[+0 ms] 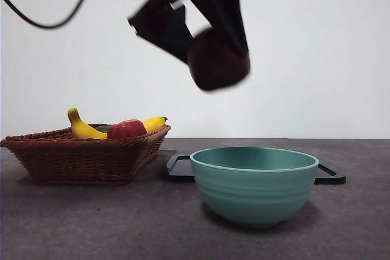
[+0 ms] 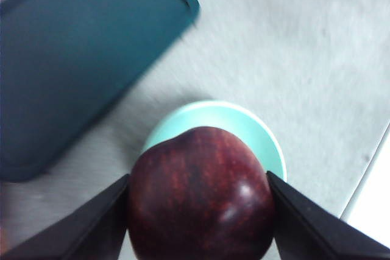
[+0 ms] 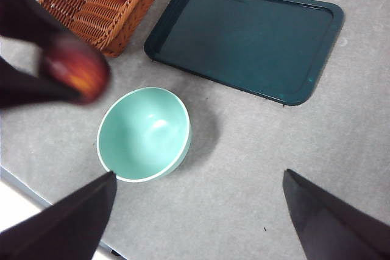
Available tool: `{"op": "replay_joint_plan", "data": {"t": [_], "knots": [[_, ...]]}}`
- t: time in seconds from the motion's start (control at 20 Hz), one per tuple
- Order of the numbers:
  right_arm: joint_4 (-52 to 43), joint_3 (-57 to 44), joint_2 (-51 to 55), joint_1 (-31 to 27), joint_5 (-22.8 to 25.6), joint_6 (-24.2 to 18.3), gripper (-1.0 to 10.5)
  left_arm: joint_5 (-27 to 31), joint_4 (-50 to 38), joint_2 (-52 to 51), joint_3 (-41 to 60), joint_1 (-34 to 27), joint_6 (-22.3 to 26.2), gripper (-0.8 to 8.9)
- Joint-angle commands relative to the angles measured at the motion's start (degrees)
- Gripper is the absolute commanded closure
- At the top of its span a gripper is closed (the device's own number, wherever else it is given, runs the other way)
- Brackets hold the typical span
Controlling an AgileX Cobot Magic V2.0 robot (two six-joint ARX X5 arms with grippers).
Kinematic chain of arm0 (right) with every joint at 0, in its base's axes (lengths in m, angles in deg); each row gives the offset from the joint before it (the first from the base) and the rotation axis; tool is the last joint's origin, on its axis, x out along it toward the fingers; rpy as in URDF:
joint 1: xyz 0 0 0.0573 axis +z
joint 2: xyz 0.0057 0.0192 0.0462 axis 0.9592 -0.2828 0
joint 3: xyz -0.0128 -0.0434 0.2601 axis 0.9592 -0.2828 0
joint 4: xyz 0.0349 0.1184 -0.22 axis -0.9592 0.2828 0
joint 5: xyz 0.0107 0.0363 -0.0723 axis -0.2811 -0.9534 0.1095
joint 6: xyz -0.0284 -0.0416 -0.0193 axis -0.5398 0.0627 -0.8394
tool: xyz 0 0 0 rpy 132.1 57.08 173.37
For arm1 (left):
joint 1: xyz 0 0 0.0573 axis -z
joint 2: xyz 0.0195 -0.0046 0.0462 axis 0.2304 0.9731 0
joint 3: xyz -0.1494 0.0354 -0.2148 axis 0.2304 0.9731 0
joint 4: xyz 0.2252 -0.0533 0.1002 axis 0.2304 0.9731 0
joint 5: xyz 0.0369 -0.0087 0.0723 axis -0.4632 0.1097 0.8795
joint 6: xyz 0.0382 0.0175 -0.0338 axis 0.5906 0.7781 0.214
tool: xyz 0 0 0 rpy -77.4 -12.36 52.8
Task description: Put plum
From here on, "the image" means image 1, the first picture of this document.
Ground dark purple plum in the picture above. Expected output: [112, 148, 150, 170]
[186, 27, 252, 92]

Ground teal ceramic bowl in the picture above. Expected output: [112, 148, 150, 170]
[190, 146, 319, 229]

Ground red ribbed pepper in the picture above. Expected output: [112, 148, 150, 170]
[106, 119, 147, 139]

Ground yellow banana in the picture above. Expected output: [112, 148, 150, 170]
[67, 107, 169, 141]

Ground black rectangular tray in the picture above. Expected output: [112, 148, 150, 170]
[160, 154, 347, 185]

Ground brown wicker basket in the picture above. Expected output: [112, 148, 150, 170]
[0, 124, 171, 186]

